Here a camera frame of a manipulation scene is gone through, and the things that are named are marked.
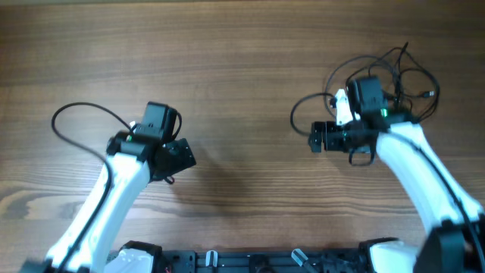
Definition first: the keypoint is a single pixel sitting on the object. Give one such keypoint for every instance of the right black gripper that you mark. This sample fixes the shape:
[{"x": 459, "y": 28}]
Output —
[{"x": 330, "y": 142}]

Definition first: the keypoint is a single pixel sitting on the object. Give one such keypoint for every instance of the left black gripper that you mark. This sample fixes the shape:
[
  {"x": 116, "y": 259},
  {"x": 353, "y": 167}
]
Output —
[{"x": 182, "y": 156}]

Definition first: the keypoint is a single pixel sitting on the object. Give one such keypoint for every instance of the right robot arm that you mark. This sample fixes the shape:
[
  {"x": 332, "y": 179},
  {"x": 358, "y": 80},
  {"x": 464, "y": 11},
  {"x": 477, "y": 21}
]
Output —
[{"x": 452, "y": 219}]

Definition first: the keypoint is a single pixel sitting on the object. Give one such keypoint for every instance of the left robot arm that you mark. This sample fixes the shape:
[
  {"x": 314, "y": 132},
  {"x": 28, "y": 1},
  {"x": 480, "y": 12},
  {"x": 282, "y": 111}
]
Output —
[{"x": 145, "y": 152}]

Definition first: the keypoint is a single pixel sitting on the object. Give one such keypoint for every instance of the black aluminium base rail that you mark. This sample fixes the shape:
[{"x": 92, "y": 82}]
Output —
[{"x": 297, "y": 260}]

